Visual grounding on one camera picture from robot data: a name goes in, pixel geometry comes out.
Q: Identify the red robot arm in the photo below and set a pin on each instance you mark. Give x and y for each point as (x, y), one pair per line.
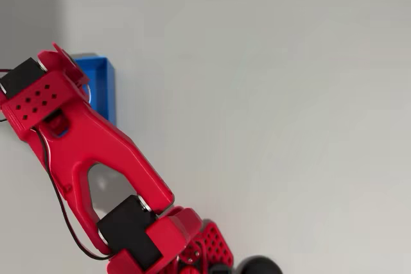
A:
(96, 139)

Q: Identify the blue square box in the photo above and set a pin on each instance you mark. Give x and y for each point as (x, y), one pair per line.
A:
(102, 94)

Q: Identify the black gooseneck stand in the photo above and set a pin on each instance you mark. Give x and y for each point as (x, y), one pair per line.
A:
(260, 266)

